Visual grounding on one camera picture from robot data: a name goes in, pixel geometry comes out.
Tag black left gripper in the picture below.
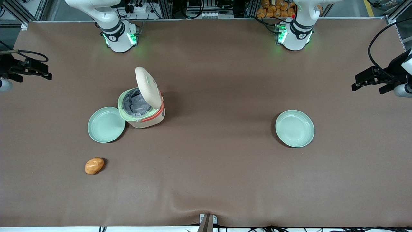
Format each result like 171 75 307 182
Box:
352 48 412 95

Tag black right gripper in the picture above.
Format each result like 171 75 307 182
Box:
0 54 52 83

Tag beige rice cooker orange handle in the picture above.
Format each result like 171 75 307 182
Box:
117 67 166 129

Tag light green plate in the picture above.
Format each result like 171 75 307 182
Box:
275 110 315 148
88 107 126 143

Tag orange-brown potato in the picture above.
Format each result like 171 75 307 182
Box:
85 157 105 175

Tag white power strip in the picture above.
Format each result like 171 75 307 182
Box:
126 0 152 15

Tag crate of orange items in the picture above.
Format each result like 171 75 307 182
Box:
257 0 297 19

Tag grey electronics box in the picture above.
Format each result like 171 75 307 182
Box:
186 0 234 19

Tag brown table mat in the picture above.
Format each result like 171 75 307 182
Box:
0 18 412 228

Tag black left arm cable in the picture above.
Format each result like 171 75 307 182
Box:
368 22 412 81

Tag aluminium frame post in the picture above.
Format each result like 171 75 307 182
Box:
158 0 173 19

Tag black cables bundle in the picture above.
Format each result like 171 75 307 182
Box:
186 225 412 232

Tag metal table edge bracket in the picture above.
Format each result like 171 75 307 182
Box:
198 213 218 232

